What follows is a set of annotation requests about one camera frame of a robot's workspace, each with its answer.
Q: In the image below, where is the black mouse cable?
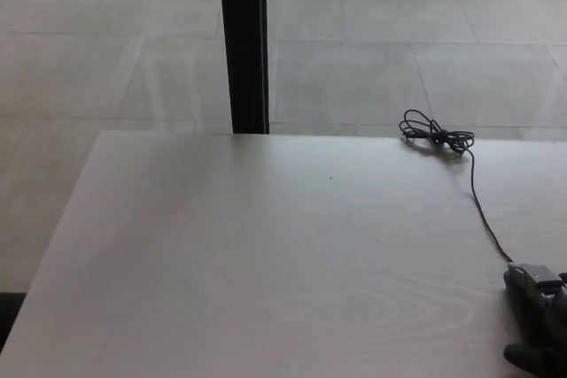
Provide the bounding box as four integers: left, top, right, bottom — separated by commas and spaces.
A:
398, 108, 516, 264

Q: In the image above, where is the black vertical frame post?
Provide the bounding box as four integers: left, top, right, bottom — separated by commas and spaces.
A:
217, 0, 270, 135

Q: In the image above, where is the black computer mouse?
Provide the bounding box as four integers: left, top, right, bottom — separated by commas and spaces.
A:
501, 268, 553, 350

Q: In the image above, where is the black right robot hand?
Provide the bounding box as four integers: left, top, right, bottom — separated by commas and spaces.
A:
503, 262, 567, 378

